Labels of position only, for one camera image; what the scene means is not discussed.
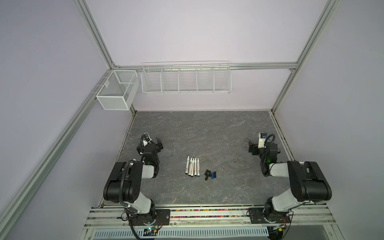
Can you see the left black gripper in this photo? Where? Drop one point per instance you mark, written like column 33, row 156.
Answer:
column 151, row 146

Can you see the white wire wall basket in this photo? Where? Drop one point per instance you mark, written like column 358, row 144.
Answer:
column 186, row 77

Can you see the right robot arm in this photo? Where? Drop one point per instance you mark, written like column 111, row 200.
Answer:
column 307, row 181

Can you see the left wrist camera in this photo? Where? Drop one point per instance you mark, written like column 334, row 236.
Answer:
column 145, row 138

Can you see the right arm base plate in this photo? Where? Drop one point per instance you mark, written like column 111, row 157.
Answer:
column 260, row 216

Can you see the white marker pen blue tip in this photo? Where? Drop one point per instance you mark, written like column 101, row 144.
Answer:
column 198, row 167

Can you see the white vented cable duct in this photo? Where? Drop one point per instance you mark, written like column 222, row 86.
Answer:
column 182, row 233

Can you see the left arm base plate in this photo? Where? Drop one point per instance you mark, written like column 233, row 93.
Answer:
column 155, row 217

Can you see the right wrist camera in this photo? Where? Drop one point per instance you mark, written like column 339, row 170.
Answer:
column 262, row 139

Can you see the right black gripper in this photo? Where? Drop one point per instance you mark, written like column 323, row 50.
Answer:
column 254, row 149

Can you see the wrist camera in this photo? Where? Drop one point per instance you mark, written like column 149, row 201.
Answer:
column 262, row 139
column 145, row 138

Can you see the white mesh box basket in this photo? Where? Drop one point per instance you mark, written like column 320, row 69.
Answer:
column 119, row 90

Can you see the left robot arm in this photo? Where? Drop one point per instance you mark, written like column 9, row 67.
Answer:
column 124, row 183

